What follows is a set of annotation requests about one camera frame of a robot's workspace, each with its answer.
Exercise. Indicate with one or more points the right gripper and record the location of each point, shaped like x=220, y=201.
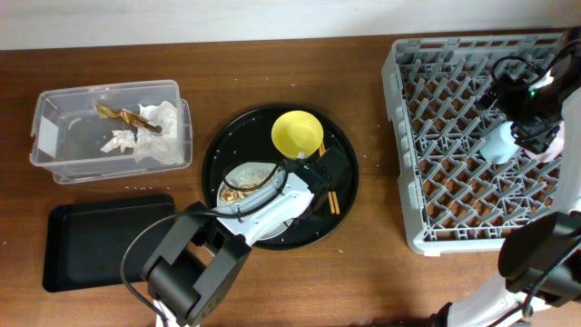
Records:
x=535, y=139

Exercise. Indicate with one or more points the pink cup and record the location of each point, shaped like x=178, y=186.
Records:
x=553, y=150

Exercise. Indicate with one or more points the blue cup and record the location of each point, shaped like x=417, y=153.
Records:
x=500, y=145

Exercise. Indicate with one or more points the yellow bowl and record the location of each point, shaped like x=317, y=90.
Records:
x=297, y=134

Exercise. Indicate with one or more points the food scraps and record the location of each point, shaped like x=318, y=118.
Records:
x=238, y=186

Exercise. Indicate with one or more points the grey plate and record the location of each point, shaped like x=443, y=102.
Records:
x=257, y=201

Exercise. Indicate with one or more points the small tissue piece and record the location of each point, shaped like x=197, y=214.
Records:
x=122, y=139

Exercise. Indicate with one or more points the small bottle with white cap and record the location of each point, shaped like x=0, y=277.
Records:
x=128, y=117

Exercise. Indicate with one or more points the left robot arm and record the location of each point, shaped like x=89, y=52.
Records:
x=196, y=263

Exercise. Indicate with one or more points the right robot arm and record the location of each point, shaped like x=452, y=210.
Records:
x=538, y=264

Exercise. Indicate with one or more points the grey dishwasher rack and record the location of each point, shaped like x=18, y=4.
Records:
x=453, y=200

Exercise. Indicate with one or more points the round black serving tray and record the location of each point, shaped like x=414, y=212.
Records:
x=247, y=138

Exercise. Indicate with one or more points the clear plastic bin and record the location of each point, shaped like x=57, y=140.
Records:
x=108, y=131

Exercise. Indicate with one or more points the black rectangular tray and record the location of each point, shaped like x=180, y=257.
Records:
x=85, y=242

